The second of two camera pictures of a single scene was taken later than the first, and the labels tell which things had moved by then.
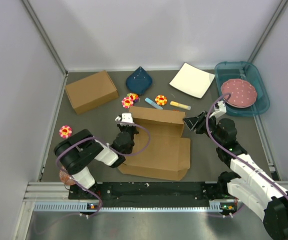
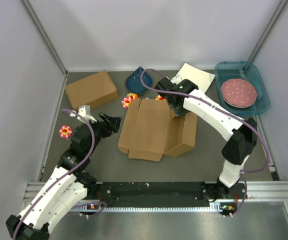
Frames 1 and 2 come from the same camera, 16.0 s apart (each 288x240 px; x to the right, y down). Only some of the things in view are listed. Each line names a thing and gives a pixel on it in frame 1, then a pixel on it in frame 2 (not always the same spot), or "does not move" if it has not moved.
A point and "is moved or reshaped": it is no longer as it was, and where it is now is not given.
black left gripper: (133, 128) -> (113, 125)
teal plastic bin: (225, 71) does not move
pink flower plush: (65, 131) does not move
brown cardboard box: (160, 150) is moved or reshaped
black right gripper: (191, 122) -> (179, 112)
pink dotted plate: (238, 93) does not move
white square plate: (193, 80) does not move
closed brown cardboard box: (92, 92) does not move
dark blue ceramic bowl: (139, 81) does not move
